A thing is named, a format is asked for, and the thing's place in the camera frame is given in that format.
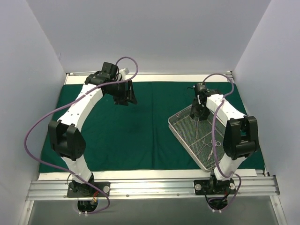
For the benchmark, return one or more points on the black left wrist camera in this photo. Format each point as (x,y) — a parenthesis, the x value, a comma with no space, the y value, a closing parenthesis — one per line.
(109,68)

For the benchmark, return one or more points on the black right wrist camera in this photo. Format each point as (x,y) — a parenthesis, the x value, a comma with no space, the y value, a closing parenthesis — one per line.
(198,88)

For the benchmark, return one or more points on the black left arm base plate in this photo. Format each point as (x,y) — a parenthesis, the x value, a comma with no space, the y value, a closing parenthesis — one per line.
(78,190)

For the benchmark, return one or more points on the steel surgical forceps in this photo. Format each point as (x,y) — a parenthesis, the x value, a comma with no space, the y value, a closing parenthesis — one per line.
(196,121)
(203,144)

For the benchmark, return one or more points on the metal wire mesh tray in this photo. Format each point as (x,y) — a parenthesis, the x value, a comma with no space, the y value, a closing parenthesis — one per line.
(183,128)

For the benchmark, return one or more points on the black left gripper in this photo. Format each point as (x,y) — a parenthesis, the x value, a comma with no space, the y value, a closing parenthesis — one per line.
(125,91)

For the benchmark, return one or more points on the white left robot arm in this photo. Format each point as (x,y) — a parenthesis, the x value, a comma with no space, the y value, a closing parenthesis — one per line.
(65,133)

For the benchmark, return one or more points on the aluminium front frame rail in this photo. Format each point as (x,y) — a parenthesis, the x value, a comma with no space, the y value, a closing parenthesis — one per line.
(149,189)

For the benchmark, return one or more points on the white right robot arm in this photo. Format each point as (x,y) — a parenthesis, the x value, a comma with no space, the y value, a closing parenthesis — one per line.
(241,131)

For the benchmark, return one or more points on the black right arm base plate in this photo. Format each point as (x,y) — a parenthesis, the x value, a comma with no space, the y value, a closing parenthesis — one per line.
(214,187)

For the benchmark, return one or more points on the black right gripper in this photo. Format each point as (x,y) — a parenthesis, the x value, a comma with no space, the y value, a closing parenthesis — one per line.
(199,113)

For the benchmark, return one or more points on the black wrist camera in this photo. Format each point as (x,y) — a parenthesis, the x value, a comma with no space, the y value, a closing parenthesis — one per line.
(198,88)
(109,68)

